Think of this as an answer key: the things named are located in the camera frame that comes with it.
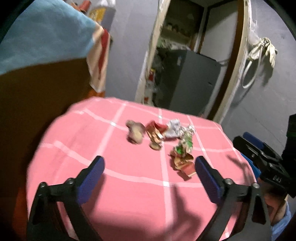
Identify red white sack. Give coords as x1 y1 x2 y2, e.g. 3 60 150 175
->
144 69 155 106

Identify blue striped towel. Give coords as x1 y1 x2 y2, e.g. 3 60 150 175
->
1 1 110 93

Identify pink checked tablecloth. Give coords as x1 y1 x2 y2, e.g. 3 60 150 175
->
27 97 255 240

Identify white rubber gloves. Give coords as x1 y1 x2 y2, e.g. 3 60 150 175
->
247 37 278 68

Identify wooden door frame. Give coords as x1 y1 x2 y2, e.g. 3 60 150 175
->
134 1 251 123

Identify person's right hand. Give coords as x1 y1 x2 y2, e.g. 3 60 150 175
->
264 193 287 226

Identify cooking oil jug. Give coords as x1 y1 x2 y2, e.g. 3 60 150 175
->
88 0 116 31

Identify brown potato peel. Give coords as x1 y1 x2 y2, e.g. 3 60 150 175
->
125 120 145 145

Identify crumpled silver white wrapper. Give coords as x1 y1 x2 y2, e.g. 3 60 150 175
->
163 119 195 139

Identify light blue sleeve forearm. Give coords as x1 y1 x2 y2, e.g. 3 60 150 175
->
271 201 292 241

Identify grey cabinet appliance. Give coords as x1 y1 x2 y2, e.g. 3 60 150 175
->
154 50 221 116

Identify red cup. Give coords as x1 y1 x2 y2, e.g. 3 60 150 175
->
78 0 91 15

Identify white hose loop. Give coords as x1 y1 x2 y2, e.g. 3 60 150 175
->
241 49 263 90

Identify green white wrapper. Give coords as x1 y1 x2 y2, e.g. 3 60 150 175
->
174 133 193 157

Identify blue plastic basin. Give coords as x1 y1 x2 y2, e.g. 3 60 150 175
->
241 153 261 180

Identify red brown torn wrapper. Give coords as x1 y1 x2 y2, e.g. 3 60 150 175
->
145 120 168 151

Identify yellow red snack bag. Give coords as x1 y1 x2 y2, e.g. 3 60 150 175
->
170 150 196 179

